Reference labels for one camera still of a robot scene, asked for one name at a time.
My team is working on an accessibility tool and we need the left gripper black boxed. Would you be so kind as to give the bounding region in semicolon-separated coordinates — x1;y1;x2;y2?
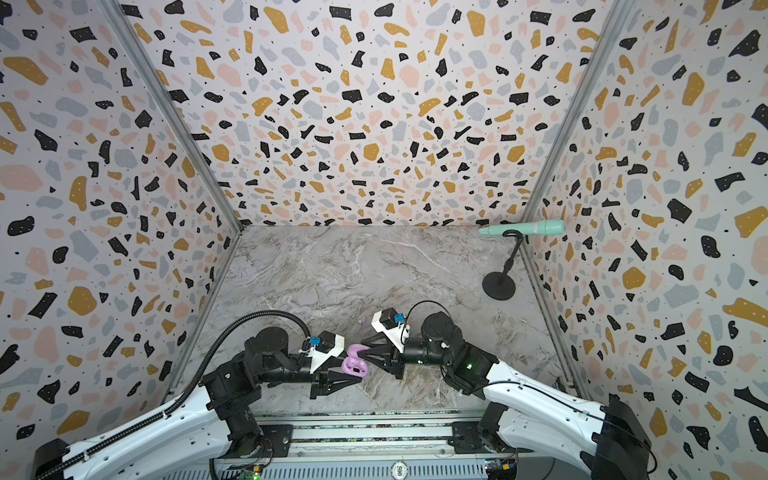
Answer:
263;345;366;399

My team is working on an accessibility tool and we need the pink earbud charging case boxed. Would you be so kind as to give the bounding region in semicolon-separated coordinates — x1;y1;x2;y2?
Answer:
341;344;369;378

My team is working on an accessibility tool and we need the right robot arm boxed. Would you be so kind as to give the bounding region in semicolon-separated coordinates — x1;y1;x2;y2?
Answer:
360;308;658;479

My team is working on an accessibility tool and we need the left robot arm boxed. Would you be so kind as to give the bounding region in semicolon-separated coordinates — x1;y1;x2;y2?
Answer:
32;327;362;479

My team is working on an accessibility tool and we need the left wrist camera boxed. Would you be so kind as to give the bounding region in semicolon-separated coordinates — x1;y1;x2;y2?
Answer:
307;331;345;374

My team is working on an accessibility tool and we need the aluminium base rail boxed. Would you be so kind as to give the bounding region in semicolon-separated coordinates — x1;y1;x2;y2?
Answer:
107;410;631;480

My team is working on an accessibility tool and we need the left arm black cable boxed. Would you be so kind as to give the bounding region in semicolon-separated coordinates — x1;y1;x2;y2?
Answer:
35;309;313;480

